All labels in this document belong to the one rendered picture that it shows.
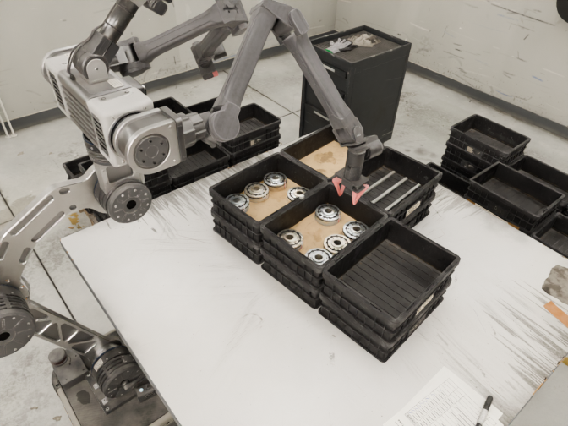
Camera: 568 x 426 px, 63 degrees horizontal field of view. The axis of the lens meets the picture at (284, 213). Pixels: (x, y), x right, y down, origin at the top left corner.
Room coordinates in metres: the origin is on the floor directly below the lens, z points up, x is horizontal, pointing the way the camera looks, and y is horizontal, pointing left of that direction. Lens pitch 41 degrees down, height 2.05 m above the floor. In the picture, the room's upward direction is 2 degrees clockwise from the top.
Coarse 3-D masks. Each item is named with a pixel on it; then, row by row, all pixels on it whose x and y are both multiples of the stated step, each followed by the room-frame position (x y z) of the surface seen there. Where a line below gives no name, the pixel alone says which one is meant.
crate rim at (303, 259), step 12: (312, 192) 1.44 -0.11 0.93; (348, 192) 1.45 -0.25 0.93; (276, 216) 1.28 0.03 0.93; (384, 216) 1.31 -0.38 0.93; (264, 228) 1.21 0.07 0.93; (372, 228) 1.24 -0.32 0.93; (276, 240) 1.16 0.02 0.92; (288, 252) 1.12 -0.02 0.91; (300, 252) 1.10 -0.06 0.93; (312, 264) 1.05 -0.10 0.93; (324, 264) 1.05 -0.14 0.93
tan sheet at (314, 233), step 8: (312, 216) 1.40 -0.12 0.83; (344, 216) 1.41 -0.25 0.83; (296, 224) 1.35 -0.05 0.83; (304, 224) 1.36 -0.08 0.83; (312, 224) 1.36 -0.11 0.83; (320, 224) 1.36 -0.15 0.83; (336, 224) 1.36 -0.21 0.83; (344, 224) 1.37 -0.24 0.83; (304, 232) 1.31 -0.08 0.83; (312, 232) 1.31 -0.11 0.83; (320, 232) 1.31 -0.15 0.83; (328, 232) 1.31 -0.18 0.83; (336, 232) 1.31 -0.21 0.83; (304, 240) 1.26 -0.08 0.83; (312, 240) 1.27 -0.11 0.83; (320, 240) 1.27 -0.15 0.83; (304, 248) 1.22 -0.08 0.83
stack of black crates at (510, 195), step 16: (480, 176) 2.09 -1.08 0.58; (496, 176) 2.20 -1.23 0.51; (512, 176) 2.14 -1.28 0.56; (480, 192) 1.99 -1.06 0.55; (496, 192) 2.07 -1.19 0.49; (512, 192) 2.08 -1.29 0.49; (528, 192) 2.06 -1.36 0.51; (544, 192) 2.00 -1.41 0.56; (496, 208) 1.90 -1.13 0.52; (512, 208) 1.85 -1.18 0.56; (528, 208) 1.94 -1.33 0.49; (544, 208) 1.95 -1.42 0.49; (528, 224) 1.77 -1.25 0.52
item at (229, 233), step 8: (216, 216) 1.40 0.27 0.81; (216, 224) 1.41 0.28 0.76; (224, 224) 1.36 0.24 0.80; (216, 232) 1.41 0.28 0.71; (224, 232) 1.38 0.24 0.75; (232, 232) 1.35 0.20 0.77; (240, 232) 1.30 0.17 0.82; (232, 240) 1.35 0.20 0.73; (240, 240) 1.32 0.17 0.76; (248, 240) 1.26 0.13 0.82; (240, 248) 1.32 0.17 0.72; (248, 248) 1.27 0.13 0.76; (256, 248) 1.24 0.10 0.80; (248, 256) 1.28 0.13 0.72; (256, 256) 1.25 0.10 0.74; (256, 264) 1.24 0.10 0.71
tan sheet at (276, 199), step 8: (288, 184) 1.61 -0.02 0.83; (296, 184) 1.61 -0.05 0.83; (272, 192) 1.55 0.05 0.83; (280, 192) 1.55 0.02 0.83; (272, 200) 1.50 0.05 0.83; (280, 200) 1.50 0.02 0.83; (256, 208) 1.44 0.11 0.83; (264, 208) 1.44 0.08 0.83; (272, 208) 1.45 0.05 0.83; (256, 216) 1.39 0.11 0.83; (264, 216) 1.39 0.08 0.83
